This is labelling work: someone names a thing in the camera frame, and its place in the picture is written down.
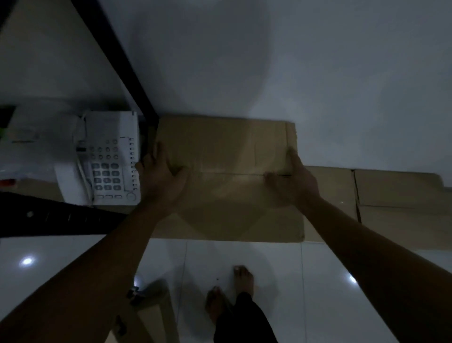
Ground person's right hand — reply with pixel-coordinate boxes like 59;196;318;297
263;147;322;213

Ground person's left hand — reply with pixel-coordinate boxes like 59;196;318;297
136;141;190;216

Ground large brown cardboard box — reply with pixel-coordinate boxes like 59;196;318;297
151;114;306;244

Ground person's right forearm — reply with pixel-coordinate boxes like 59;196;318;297
298;195;452;343

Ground person's left forearm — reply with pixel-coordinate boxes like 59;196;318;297
0;203;175;343

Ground white desk telephone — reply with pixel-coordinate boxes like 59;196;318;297
54;110;142;208

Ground person's right foot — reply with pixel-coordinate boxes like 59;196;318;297
232;265;255;298

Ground person's foot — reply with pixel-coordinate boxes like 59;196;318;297
205;286;232;324
232;265;255;298

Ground person's left foot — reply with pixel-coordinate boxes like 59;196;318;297
205;286;232;324

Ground person's black trousers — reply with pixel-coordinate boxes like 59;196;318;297
213;291;279;343

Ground clear plastic bag with papers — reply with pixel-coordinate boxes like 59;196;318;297
0;101;85;184

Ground black metal shelf rail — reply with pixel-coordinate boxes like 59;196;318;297
0;192;129;239

